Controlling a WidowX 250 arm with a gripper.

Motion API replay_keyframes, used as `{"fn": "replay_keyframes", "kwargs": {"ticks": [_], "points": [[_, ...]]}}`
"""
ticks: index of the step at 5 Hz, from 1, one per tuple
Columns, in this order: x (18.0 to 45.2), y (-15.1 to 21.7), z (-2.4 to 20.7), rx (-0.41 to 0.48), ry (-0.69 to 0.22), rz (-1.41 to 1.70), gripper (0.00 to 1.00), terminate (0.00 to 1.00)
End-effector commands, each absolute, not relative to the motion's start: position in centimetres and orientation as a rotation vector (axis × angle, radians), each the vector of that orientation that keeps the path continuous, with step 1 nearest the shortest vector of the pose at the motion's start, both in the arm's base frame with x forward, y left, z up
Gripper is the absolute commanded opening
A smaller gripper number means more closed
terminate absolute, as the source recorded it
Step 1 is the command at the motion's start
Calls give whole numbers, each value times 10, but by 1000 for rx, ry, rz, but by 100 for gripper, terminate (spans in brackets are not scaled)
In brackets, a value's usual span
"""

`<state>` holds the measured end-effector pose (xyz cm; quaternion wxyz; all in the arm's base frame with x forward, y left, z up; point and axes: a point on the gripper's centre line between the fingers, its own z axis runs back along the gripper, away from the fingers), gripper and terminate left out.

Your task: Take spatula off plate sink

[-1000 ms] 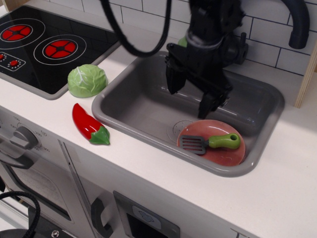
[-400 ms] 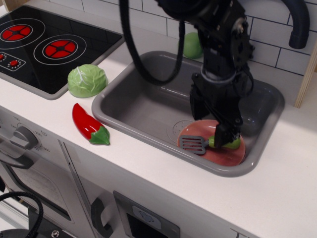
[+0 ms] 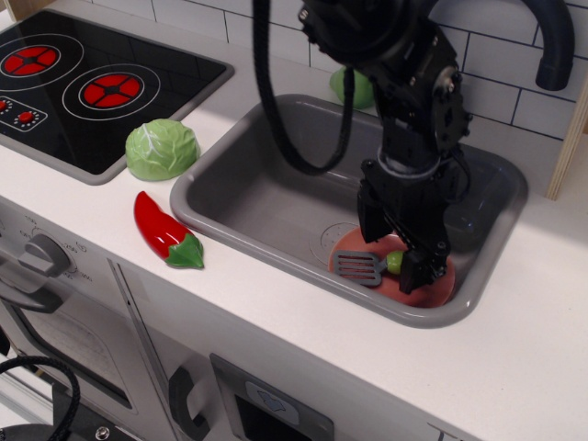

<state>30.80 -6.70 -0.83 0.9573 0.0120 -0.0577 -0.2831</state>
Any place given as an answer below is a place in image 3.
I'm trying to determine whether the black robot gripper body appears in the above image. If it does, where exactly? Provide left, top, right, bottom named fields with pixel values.
left=358, top=158, right=470, bottom=256

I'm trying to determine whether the green toy cabbage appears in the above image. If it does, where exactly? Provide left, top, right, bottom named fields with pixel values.
left=125, top=119, right=200, bottom=181

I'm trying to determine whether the black braided cable lower left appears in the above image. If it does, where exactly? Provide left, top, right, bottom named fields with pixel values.
left=0, top=355, right=82, bottom=441

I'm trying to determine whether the black toy stovetop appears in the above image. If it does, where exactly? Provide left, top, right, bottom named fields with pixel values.
left=1, top=9, right=234, bottom=186

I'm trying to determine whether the wooden side panel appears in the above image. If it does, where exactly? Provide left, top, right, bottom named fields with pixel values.
left=546, top=77, right=588, bottom=200

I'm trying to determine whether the dark grey toy faucet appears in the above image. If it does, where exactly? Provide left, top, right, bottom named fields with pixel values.
left=426, top=0, right=576, bottom=92

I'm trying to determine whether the grey oven door handle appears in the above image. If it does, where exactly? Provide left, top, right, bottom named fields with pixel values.
left=1, top=257, right=62, bottom=313

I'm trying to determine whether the grey cabinet door handle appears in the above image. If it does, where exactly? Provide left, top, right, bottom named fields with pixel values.
left=168, top=367, right=210, bottom=441

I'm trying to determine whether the grey dishwasher control panel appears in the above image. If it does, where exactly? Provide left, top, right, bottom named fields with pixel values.
left=209, top=354, right=334, bottom=441

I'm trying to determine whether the grey spatula green handle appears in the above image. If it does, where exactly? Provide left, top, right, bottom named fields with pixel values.
left=333, top=250, right=404, bottom=287

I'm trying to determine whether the grey oven knob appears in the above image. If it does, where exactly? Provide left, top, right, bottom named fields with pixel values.
left=17, top=234, right=70, bottom=277

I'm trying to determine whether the black braided cable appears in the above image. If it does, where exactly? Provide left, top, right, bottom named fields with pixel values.
left=0, top=355, right=82, bottom=441
left=251, top=0, right=357, bottom=176

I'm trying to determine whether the pink plastic plate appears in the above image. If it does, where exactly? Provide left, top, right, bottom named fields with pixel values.
left=328, top=228, right=456, bottom=308

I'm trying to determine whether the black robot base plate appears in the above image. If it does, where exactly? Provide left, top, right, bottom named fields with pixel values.
left=1, top=386, right=139, bottom=441

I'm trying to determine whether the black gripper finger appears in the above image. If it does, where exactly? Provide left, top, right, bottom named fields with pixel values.
left=357, top=192, right=394, bottom=243
left=400, top=249, right=447, bottom=294

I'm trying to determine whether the black braided cable upper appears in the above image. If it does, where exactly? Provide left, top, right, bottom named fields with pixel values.
left=251, top=0, right=357, bottom=176

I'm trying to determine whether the green toy fruit behind sink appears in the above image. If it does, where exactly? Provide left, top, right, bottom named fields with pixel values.
left=329, top=67, right=375, bottom=110

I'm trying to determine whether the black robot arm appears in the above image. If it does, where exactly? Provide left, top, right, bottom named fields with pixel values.
left=300, top=1, right=471, bottom=293

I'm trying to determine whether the red toy chili pepper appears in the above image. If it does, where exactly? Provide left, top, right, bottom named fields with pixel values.
left=133, top=191, right=205, bottom=269

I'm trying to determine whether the grey plastic sink basin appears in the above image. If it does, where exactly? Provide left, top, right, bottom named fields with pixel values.
left=170, top=106, right=528, bottom=328

